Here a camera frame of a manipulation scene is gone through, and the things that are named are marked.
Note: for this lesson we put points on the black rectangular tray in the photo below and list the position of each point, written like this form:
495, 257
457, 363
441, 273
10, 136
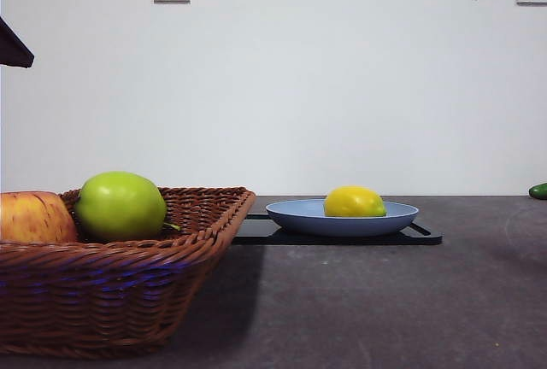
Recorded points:
256, 234

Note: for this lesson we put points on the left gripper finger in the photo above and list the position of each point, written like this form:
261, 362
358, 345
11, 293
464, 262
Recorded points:
13, 50

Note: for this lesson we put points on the brown wicker basket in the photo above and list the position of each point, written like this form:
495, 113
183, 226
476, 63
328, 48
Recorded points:
107, 292

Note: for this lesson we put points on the green apple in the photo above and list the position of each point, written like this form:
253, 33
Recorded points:
121, 206

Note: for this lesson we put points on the yellow lemon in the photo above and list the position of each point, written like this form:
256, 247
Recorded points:
354, 201

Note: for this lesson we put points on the blue round plate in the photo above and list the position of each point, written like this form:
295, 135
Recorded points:
342, 224

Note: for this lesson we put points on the red yellow apple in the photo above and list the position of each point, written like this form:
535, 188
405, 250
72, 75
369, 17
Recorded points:
34, 217

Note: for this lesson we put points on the green cucumber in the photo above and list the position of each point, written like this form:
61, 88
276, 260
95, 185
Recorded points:
539, 191

